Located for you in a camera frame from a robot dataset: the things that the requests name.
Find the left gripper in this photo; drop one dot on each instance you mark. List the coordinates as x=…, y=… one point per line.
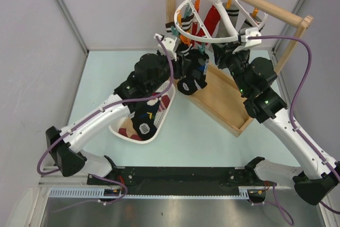
x=181, y=65

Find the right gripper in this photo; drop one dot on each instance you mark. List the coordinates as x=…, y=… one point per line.
x=223, y=52

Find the black sock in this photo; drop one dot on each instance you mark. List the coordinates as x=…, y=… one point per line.
x=183, y=49
x=195, y=78

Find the teal clip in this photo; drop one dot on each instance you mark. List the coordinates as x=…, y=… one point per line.
x=201, y=48
x=174, y=31

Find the white round clip hanger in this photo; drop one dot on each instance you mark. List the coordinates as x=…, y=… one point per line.
x=198, y=31

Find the mustard brown striped sock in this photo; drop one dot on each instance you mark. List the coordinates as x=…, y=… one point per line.
x=168, y=26

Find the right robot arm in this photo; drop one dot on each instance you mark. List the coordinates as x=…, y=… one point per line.
x=313, y=179

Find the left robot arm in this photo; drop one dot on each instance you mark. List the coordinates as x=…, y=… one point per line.
x=65, y=145

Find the orange clip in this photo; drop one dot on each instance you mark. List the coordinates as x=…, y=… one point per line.
x=185, y=40

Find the teal clip behind sock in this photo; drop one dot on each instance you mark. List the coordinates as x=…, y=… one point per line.
x=174, y=31

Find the pile of dark socks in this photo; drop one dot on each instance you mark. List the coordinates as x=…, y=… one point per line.
x=141, y=126

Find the grey striped sock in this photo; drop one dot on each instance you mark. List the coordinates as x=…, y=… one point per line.
x=227, y=24

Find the white laundry basket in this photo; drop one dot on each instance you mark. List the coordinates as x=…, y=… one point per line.
x=164, y=89

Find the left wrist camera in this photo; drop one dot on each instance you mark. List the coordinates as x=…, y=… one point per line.
x=170, y=43

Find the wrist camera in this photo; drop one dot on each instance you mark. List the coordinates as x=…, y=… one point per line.
x=250, y=38
x=170, y=43

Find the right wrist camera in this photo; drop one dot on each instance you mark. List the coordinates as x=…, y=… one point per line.
x=250, y=38

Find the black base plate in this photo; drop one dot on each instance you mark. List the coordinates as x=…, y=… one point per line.
x=195, y=182

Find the white cable duct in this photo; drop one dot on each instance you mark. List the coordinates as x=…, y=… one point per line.
x=113, y=193

